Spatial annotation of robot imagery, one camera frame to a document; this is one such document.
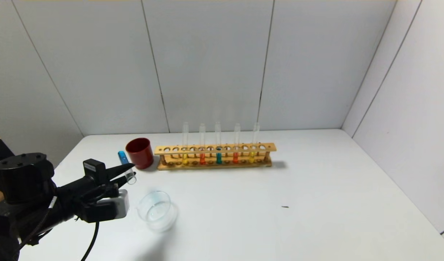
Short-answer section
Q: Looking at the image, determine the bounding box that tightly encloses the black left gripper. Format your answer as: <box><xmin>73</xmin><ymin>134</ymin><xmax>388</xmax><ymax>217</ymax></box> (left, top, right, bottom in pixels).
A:
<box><xmin>57</xmin><ymin>158</ymin><xmax>136</xmax><ymax>207</ymax></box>

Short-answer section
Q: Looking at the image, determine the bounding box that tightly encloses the test tube with blue pigment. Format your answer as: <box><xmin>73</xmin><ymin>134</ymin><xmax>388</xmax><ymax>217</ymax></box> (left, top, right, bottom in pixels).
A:
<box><xmin>117</xmin><ymin>150</ymin><xmax>137</xmax><ymax>185</ymax></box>

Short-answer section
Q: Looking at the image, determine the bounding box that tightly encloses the test tube with yellow pigment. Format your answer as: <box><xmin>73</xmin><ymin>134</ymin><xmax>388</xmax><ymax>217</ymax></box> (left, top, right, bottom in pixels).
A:
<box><xmin>182</xmin><ymin>122</ymin><xmax>189</xmax><ymax>166</ymax></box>
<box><xmin>249</xmin><ymin>122</ymin><xmax>261</xmax><ymax>164</ymax></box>

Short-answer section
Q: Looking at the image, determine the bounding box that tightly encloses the test tube with red pigment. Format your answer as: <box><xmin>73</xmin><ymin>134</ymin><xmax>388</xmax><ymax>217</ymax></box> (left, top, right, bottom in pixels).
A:
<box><xmin>199</xmin><ymin>123</ymin><xmax>206</xmax><ymax>166</ymax></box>
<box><xmin>233</xmin><ymin>123</ymin><xmax>241</xmax><ymax>164</ymax></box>

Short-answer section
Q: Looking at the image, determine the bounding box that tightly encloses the wooden test tube rack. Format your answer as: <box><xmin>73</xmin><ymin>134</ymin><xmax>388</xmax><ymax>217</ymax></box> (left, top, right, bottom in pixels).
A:
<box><xmin>154</xmin><ymin>143</ymin><xmax>277</xmax><ymax>171</ymax></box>

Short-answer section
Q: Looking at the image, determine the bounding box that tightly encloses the test tube with teal pigment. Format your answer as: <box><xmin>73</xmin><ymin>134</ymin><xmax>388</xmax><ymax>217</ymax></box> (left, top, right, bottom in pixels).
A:
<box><xmin>215</xmin><ymin>122</ymin><xmax>223</xmax><ymax>165</ymax></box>

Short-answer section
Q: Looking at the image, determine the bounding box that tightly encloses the dark red plastic cup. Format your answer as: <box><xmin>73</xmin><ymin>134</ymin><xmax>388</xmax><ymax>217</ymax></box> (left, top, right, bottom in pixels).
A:
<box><xmin>125</xmin><ymin>137</ymin><xmax>154</xmax><ymax>170</ymax></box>

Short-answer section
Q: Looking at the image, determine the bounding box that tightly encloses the clear glass dish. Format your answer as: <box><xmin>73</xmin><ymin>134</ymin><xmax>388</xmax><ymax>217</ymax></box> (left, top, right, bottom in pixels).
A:
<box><xmin>136</xmin><ymin>191</ymin><xmax>178</xmax><ymax>233</ymax></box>

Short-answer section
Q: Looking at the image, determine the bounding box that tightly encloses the silver wrist camera black mount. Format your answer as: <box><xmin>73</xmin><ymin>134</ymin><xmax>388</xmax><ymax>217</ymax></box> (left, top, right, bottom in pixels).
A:
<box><xmin>77</xmin><ymin>189</ymin><xmax>130</xmax><ymax>223</ymax></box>

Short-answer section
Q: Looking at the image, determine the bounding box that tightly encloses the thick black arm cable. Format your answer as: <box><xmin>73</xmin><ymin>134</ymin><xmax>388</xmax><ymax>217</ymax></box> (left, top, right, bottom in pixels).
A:
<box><xmin>80</xmin><ymin>220</ymin><xmax>100</xmax><ymax>261</ymax></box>

